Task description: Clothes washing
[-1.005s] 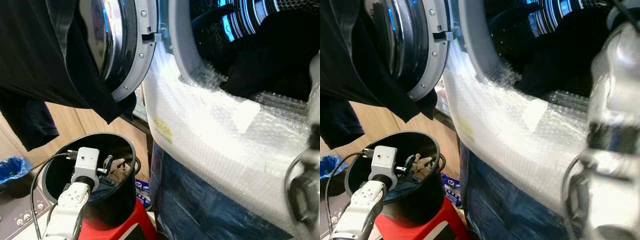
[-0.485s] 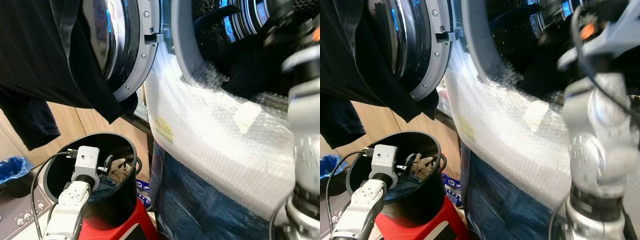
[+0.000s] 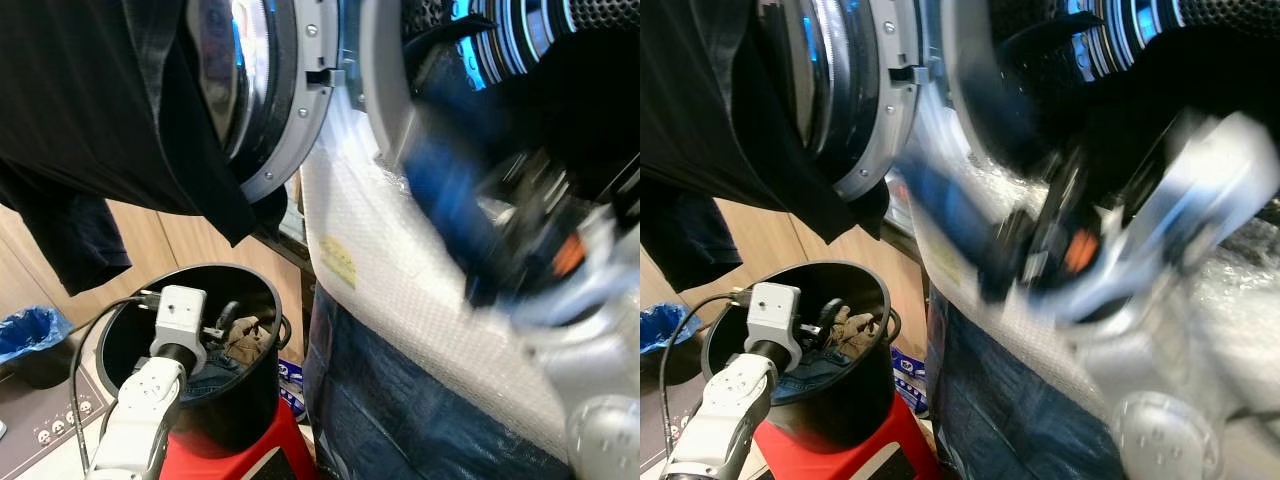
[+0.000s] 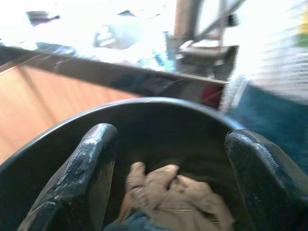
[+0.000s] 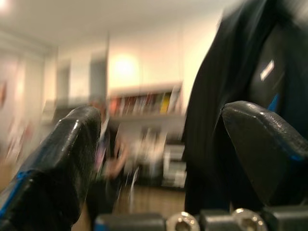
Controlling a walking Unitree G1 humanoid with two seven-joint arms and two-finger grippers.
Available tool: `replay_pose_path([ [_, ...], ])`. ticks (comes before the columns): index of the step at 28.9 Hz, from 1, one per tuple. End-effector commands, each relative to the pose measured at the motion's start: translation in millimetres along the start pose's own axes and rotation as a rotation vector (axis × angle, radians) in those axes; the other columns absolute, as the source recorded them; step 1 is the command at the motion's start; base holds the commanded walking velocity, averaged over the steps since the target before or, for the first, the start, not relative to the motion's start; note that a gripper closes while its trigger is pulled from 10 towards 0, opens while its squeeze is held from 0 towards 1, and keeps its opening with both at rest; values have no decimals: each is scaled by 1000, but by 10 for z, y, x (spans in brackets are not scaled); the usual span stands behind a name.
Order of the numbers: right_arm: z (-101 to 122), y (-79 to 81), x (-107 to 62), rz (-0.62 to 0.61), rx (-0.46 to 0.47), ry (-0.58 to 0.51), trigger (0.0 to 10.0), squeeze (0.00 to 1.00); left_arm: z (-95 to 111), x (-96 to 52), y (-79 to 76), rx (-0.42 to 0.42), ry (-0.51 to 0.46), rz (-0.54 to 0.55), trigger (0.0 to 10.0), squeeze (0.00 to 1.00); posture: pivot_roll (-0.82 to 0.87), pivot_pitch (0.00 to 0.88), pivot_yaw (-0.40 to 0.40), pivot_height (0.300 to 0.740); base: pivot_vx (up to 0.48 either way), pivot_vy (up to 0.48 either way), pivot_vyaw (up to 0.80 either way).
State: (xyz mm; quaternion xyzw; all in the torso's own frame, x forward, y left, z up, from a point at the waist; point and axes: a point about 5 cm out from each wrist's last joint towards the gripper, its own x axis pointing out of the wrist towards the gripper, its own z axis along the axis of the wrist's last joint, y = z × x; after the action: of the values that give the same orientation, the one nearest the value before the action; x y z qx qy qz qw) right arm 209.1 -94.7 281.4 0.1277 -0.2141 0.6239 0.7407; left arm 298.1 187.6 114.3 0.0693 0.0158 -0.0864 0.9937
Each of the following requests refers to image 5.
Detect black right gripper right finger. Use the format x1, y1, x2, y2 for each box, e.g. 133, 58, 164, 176
221, 100, 308, 207

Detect white storage boxes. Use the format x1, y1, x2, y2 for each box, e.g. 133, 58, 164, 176
163, 143, 186, 189

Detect black garment with white label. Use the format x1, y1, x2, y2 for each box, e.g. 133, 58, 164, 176
183, 0, 308, 214

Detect wooden shelf with books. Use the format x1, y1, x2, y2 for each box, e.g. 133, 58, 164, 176
107, 81, 186, 122

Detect person in dark clothes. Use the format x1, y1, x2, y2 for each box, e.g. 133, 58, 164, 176
90, 100, 132, 217

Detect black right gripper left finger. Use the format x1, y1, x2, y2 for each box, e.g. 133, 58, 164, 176
0, 105, 102, 231

